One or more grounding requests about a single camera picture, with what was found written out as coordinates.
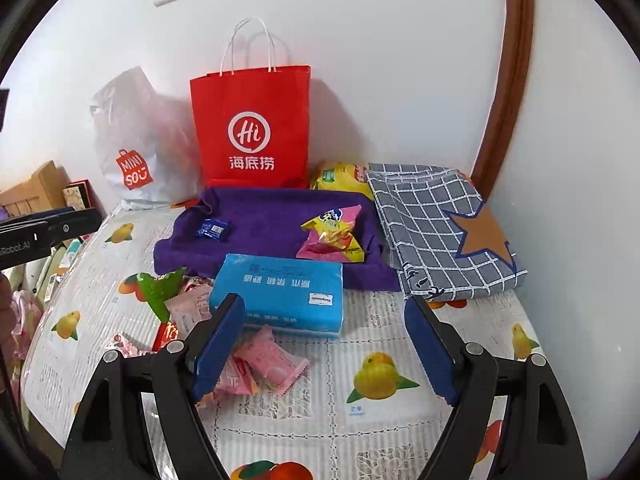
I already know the pale pink snack packet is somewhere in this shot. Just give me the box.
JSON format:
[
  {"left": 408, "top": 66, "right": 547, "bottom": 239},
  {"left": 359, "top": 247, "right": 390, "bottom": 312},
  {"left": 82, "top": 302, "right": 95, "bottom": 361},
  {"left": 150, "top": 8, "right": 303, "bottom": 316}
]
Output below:
[{"left": 167, "top": 280, "right": 213, "bottom": 331}]

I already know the green snack packet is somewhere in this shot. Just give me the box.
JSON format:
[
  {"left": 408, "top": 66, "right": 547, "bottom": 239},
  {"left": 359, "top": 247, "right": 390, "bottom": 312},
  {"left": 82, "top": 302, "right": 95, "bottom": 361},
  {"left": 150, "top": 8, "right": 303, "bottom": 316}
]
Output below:
[{"left": 136, "top": 268, "right": 188, "bottom": 323}]

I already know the blue tissue pack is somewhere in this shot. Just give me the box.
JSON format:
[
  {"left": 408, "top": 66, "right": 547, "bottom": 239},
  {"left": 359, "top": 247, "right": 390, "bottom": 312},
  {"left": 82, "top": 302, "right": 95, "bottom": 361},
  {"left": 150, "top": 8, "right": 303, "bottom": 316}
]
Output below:
[{"left": 208, "top": 253, "right": 346, "bottom": 337}]

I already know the pink printed cloth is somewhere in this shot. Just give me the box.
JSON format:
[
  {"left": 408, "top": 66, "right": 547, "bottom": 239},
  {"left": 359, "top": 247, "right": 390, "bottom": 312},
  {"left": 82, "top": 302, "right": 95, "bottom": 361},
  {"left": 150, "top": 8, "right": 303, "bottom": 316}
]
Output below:
[{"left": 12, "top": 290, "right": 45, "bottom": 358}]

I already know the purple towel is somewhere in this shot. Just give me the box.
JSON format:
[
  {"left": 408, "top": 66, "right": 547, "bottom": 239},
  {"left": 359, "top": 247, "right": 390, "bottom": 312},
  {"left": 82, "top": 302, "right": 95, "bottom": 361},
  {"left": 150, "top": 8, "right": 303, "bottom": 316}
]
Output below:
[{"left": 152, "top": 186, "right": 403, "bottom": 293}]

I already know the yellow and pink snack packet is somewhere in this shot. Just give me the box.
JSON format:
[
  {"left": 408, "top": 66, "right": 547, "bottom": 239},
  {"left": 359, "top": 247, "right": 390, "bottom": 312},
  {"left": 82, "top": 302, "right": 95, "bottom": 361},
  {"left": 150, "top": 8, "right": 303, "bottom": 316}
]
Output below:
[{"left": 295, "top": 205, "right": 365, "bottom": 264}]

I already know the light wooden furniture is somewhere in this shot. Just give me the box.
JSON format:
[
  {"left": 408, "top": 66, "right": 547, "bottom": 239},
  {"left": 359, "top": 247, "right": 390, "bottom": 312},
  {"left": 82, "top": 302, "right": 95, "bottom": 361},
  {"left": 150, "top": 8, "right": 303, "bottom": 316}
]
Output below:
[{"left": 0, "top": 160, "right": 71, "bottom": 218}]

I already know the red snack packet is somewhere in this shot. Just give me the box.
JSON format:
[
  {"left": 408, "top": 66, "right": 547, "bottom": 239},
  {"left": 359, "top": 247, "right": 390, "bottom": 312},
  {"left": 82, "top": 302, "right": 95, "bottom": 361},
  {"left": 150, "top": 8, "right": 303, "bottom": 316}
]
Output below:
[{"left": 155, "top": 321, "right": 188, "bottom": 353}]

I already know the yellow chip bag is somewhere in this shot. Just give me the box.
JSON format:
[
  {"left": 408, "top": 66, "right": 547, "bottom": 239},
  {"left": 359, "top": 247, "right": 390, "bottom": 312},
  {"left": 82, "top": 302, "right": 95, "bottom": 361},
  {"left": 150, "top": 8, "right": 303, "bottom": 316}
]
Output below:
[{"left": 310, "top": 161, "right": 376, "bottom": 202}]

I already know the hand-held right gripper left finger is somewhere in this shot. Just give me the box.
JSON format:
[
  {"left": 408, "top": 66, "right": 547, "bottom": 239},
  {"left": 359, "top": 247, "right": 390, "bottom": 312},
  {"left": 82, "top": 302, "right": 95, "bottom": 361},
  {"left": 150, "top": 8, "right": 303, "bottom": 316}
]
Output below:
[{"left": 60, "top": 292, "right": 247, "bottom": 480}]

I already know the white plastic bag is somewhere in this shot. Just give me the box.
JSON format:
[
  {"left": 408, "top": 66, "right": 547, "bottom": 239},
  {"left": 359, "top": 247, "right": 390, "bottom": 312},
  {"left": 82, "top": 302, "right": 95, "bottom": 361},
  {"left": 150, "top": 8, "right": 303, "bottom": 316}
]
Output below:
[{"left": 89, "top": 66, "right": 203, "bottom": 211}]

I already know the brown wooden door frame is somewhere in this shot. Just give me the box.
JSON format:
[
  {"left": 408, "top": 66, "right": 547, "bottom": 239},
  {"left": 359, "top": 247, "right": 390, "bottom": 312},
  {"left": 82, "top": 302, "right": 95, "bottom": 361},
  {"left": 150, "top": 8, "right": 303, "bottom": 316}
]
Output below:
[{"left": 470, "top": 0, "right": 535, "bottom": 201}]

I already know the small blue candy packet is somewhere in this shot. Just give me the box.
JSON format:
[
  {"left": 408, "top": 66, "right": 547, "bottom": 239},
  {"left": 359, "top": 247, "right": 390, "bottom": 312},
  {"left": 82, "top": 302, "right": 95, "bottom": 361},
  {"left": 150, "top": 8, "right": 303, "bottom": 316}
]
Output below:
[{"left": 194, "top": 218, "right": 231, "bottom": 242}]

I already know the dark red box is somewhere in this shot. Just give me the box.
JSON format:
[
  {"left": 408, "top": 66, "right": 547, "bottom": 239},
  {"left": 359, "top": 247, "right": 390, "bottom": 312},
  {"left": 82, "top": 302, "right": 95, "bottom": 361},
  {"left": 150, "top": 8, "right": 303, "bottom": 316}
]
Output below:
[{"left": 62, "top": 178, "right": 101, "bottom": 211}]

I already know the grey checked cloth with star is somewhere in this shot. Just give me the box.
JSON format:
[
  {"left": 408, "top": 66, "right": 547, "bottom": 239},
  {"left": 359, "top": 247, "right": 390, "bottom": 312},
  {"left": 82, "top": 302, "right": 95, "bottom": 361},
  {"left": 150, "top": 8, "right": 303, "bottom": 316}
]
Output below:
[{"left": 365, "top": 162, "right": 529, "bottom": 302}]

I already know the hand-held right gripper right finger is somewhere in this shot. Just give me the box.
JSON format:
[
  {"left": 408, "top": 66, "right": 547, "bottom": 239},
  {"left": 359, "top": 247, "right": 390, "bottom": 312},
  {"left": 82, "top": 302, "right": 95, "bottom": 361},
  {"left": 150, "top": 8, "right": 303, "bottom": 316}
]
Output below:
[{"left": 404, "top": 296, "right": 588, "bottom": 480}]

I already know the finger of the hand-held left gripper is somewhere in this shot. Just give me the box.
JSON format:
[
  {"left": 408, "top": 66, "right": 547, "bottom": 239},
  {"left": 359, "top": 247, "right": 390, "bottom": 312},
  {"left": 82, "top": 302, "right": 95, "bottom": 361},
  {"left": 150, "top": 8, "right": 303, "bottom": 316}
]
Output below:
[{"left": 0, "top": 206, "right": 103, "bottom": 250}]

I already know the pink striped snack packet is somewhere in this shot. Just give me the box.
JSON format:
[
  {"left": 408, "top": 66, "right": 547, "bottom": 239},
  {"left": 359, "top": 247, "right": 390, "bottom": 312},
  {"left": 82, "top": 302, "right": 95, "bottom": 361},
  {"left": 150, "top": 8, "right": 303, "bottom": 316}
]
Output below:
[{"left": 104, "top": 332, "right": 153, "bottom": 358}]

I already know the red paper bag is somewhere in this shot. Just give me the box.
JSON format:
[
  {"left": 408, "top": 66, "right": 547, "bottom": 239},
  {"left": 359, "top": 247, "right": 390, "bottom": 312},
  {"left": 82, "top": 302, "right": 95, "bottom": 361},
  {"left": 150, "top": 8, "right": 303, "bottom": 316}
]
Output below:
[{"left": 189, "top": 16, "right": 312, "bottom": 191}]

